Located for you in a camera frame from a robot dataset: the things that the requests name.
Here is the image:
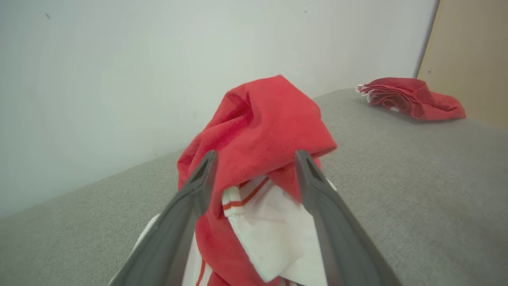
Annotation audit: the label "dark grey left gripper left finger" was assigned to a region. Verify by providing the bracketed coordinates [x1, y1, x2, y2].
[107, 150, 219, 286]

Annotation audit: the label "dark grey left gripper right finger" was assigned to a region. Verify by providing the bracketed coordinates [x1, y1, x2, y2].
[294, 149, 402, 286]

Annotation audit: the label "red basketball jersey white sleeves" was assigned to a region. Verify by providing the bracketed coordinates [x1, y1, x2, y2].
[109, 74, 339, 286]

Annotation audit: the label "red shorts with white stripes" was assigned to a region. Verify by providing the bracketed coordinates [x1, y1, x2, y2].
[356, 77, 467, 121]

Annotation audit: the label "grey fabric sofa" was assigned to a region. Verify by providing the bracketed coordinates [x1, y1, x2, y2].
[0, 88, 508, 286]

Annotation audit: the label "beige wooden panel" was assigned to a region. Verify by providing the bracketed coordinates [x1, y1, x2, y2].
[415, 0, 508, 129]

